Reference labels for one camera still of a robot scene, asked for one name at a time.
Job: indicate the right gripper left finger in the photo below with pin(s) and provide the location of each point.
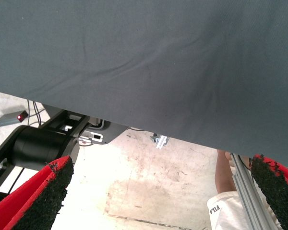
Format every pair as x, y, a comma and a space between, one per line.
38, 203

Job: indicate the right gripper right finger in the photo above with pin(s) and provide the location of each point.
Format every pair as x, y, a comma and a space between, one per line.
278, 191

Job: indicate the aluminium profile bar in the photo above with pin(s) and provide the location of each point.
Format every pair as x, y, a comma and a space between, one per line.
247, 191

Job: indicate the person's bare leg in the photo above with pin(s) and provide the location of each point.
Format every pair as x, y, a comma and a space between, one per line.
224, 172

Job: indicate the grey box with red light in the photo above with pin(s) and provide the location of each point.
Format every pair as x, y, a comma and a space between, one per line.
7, 119

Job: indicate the grey base panel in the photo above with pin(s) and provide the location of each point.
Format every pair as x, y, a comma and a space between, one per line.
112, 131

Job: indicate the dark grey table cloth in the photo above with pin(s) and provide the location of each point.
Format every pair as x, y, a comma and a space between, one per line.
134, 60

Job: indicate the aluminium castor bracket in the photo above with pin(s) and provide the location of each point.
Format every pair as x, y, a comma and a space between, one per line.
163, 141

